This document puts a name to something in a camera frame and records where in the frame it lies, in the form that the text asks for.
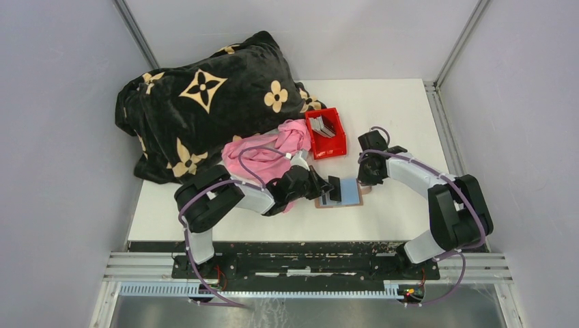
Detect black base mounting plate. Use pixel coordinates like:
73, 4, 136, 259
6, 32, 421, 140
171, 241, 440, 292

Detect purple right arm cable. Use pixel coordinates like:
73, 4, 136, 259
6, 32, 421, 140
357, 126, 488, 308

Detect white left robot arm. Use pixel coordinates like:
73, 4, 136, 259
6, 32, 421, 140
174, 165, 335, 278

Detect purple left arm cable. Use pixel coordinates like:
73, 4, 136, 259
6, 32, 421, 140
178, 146, 293, 310

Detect red plastic bin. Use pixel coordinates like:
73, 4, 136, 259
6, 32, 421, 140
305, 108, 348, 160

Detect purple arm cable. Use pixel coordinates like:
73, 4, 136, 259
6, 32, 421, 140
357, 126, 488, 308
178, 146, 293, 310

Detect pink cloth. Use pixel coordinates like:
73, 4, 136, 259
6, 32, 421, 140
221, 119, 311, 185

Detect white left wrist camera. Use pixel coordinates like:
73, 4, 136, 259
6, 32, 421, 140
290, 150, 310, 171

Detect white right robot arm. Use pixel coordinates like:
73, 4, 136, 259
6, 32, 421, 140
358, 130, 494, 279

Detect tan leather card holder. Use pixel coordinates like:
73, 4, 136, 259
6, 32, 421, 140
315, 178, 372, 209

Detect black credit card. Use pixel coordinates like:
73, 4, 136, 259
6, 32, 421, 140
328, 176, 342, 202

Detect stack of credit cards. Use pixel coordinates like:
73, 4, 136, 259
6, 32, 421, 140
309, 116, 336, 139

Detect aluminium frame rails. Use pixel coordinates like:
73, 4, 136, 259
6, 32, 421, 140
102, 252, 513, 284

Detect blue slotted cable duct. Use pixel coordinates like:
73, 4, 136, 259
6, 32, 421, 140
118, 282, 426, 300

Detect black floral blanket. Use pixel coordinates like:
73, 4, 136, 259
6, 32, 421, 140
115, 31, 324, 184

